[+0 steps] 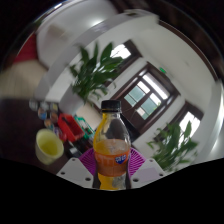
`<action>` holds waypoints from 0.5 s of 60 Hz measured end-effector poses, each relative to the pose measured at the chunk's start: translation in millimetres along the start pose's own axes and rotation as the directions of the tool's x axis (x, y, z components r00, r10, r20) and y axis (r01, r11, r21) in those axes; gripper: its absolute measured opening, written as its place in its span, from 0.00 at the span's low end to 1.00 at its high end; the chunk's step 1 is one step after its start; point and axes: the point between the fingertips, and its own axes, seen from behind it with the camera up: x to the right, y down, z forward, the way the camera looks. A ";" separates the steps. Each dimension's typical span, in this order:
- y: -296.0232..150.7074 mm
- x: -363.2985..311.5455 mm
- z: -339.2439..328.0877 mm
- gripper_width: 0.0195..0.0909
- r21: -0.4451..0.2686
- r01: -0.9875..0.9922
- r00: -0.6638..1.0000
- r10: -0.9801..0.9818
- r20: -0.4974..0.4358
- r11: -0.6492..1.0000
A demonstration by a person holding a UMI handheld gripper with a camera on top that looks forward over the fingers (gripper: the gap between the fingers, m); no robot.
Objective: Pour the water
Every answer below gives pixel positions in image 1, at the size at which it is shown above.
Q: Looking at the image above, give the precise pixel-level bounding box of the pale yellow cup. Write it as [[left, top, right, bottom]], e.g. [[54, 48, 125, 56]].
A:
[[34, 128, 65, 166]]

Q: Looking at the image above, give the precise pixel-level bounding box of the black flat device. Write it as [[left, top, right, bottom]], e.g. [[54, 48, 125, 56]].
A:
[[66, 141, 83, 158]]

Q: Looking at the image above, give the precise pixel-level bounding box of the red plastic box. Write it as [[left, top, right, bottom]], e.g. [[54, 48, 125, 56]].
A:
[[57, 113, 85, 143]]

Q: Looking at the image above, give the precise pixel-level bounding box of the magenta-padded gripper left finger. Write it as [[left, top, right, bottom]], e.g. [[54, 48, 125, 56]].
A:
[[56, 147, 100, 189]]

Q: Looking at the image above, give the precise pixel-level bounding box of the red carpeted staircase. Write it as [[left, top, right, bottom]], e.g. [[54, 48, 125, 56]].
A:
[[13, 33, 38, 64]]

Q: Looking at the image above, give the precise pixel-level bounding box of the dark-framed window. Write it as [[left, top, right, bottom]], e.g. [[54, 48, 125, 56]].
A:
[[109, 39, 143, 73], [156, 101, 205, 144]]

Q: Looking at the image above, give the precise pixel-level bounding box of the round printed sticker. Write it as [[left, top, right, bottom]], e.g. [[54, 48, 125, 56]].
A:
[[37, 108, 49, 121], [48, 111, 60, 124], [29, 100, 40, 111]]

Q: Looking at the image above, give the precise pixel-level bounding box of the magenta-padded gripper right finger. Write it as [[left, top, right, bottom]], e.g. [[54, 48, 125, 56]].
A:
[[128, 147, 167, 189]]

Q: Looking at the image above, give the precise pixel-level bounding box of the white wall radiator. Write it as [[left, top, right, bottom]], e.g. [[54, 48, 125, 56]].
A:
[[46, 24, 69, 43]]

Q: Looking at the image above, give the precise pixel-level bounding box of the clear bottle with orange drink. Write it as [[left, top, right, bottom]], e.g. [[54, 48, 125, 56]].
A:
[[92, 99, 132, 191]]

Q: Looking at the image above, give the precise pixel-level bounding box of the dark wooden double door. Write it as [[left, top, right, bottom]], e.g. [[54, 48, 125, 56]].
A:
[[111, 63, 183, 134]]

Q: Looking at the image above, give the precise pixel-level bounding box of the green printed box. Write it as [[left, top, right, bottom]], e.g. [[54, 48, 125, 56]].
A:
[[73, 114, 94, 139]]

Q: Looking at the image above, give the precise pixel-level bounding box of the potted leafy plant white pot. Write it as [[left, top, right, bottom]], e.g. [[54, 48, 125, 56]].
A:
[[68, 42, 125, 131], [146, 121, 200, 173]]

